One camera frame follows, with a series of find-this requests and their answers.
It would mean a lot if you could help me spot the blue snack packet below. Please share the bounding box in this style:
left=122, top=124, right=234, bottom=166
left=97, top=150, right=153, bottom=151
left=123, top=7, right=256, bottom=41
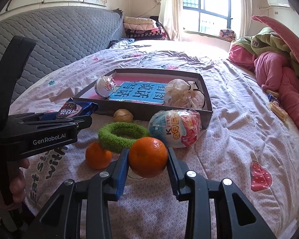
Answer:
left=40, top=98, right=99, bottom=120

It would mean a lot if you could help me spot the orange tangerine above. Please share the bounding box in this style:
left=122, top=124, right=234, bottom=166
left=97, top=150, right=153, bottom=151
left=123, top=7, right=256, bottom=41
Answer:
left=128, top=137, right=168, bottom=178
left=85, top=142, right=112, bottom=170

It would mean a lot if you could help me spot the green fuzzy ring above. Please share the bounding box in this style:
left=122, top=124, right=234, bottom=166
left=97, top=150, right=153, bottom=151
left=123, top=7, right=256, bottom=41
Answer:
left=97, top=121, right=151, bottom=154

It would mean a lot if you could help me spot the brown walnut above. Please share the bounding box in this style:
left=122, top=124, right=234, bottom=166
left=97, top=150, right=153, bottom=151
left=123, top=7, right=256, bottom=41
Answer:
left=113, top=109, right=133, bottom=123

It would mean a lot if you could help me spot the person's left hand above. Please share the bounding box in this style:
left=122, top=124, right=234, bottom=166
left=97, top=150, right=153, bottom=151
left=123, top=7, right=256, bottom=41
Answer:
left=7, top=158, right=30, bottom=208

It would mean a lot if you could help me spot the pink strawberry print bedsheet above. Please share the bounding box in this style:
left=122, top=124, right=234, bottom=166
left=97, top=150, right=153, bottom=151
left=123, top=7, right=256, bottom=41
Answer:
left=9, top=39, right=299, bottom=239

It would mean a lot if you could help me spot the small white surprise egg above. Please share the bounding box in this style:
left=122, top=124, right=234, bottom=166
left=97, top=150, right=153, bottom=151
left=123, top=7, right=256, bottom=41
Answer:
left=94, top=75, right=117, bottom=99

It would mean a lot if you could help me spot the grey quilted headboard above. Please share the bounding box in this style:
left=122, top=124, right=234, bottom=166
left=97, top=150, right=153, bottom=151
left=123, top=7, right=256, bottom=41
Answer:
left=0, top=7, right=126, bottom=100

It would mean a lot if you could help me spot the yellow wrapped snack bar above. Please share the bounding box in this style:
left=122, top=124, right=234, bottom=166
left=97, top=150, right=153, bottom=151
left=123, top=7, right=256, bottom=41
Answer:
left=269, top=101, right=288, bottom=122

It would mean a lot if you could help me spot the dark shallow cardboard tray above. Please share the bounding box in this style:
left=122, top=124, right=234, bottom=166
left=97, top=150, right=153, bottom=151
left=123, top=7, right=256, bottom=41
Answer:
left=74, top=68, right=213, bottom=129

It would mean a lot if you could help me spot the cream mesh bath pouf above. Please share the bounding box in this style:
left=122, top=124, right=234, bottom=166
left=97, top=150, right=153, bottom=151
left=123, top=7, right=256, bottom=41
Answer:
left=163, top=79, right=206, bottom=110

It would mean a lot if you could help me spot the blue paper with characters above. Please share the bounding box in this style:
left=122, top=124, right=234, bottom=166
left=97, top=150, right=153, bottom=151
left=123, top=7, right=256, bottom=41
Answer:
left=109, top=81, right=166, bottom=104

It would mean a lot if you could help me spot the pink crumpled duvet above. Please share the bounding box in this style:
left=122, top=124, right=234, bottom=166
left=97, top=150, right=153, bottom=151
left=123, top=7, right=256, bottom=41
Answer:
left=229, top=44, right=299, bottom=129

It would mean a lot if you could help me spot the dark cloth by headboard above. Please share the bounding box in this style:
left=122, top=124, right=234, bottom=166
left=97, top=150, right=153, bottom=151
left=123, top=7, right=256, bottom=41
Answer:
left=107, top=38, right=135, bottom=49

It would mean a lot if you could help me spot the stack of folded blankets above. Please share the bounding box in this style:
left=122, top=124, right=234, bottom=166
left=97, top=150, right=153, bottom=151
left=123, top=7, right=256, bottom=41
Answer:
left=123, top=17, right=170, bottom=41

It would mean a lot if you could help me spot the pink quilted pillow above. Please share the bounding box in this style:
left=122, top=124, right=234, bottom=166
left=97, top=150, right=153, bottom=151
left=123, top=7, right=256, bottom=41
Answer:
left=251, top=15, right=299, bottom=63

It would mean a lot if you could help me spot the green blanket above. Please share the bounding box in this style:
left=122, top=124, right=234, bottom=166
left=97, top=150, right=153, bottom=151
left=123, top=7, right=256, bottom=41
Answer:
left=231, top=26, right=299, bottom=77

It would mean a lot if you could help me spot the folded cloth on windowsill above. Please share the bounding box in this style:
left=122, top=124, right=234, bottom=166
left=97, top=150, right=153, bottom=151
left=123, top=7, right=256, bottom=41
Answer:
left=219, top=29, right=236, bottom=42

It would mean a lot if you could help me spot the cream right curtain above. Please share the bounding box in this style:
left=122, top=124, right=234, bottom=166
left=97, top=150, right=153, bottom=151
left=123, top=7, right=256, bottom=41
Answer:
left=240, top=0, right=252, bottom=37

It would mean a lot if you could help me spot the cream curtain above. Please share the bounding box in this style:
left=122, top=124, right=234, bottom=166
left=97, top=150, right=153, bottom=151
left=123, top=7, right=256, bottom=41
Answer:
left=240, top=0, right=252, bottom=37
left=155, top=0, right=183, bottom=41

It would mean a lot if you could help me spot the cream left curtain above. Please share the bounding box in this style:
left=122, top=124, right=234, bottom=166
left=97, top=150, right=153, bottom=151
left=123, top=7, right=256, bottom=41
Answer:
left=155, top=0, right=183, bottom=41

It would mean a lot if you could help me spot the white air conditioner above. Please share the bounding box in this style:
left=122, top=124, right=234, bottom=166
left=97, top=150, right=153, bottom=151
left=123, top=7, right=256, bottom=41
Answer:
left=267, top=0, right=291, bottom=8

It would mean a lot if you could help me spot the window with dark frame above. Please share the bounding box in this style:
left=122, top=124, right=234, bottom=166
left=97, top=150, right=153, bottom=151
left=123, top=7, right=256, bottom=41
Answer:
left=182, top=0, right=232, bottom=35

